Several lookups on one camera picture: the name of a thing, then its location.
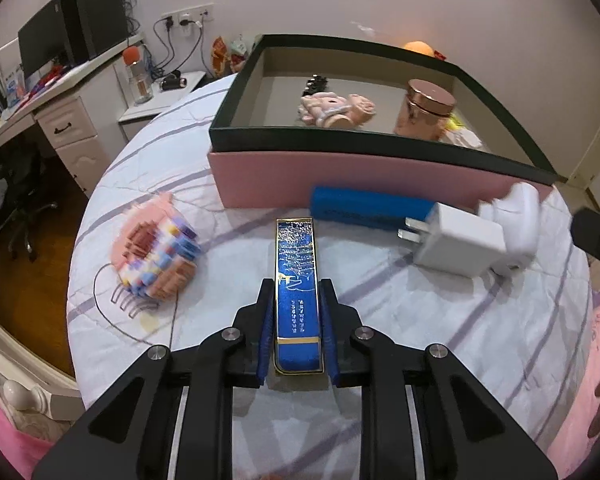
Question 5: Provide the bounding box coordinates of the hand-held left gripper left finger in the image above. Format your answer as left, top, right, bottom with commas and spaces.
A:
32, 277, 276, 480

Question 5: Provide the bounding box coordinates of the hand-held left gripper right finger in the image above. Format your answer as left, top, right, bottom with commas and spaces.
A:
317, 277, 561, 480

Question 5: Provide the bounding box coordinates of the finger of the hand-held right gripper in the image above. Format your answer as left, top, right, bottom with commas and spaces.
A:
570, 207, 600, 276

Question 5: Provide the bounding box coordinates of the blue gold-rimmed plaque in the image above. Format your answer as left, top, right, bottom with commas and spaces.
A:
272, 216, 327, 377

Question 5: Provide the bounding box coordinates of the pink block house toy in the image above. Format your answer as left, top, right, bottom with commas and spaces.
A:
109, 192, 201, 303

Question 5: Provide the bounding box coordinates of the blue oblong case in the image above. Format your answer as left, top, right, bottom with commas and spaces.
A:
310, 186, 438, 231

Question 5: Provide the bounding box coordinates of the white plug charger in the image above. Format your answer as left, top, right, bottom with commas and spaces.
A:
396, 202, 506, 281

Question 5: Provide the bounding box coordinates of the pink box with black rim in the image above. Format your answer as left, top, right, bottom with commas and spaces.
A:
207, 34, 561, 211

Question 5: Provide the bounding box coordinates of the rose gold jar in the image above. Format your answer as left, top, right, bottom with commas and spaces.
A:
394, 78, 457, 138

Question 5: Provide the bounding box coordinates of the pink pig figurine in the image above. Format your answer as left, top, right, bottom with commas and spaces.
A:
299, 91, 377, 130

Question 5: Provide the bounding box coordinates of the white side table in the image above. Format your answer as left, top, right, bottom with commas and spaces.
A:
117, 71, 207, 141

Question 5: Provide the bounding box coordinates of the pink bed sheet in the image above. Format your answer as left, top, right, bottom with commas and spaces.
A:
0, 360, 48, 480

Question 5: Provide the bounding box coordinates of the black office chair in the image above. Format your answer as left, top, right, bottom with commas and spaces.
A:
0, 150, 58, 261

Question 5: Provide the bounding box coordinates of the white desk with drawers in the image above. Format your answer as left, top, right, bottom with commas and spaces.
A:
0, 35, 146, 198

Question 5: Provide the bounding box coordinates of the orange snack bag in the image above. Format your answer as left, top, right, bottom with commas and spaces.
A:
209, 36, 231, 78

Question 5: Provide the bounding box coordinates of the clear bottle with red cap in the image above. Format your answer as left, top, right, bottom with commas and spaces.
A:
122, 46, 154, 106

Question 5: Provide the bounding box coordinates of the blue white carton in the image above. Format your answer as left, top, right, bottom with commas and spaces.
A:
2, 67, 26, 108

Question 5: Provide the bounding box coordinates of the black computer tower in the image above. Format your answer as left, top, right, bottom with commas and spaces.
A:
60, 0, 128, 63

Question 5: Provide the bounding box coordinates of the black computer monitor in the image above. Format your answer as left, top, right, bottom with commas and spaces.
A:
17, 0, 66, 81

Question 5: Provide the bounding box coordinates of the white bed frame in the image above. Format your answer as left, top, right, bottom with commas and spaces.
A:
0, 305, 86, 421

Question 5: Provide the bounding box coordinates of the black power cable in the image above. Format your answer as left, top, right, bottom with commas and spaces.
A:
152, 17, 181, 78

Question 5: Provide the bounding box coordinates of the white wall socket strip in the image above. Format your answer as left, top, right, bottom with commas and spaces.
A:
161, 4, 216, 28

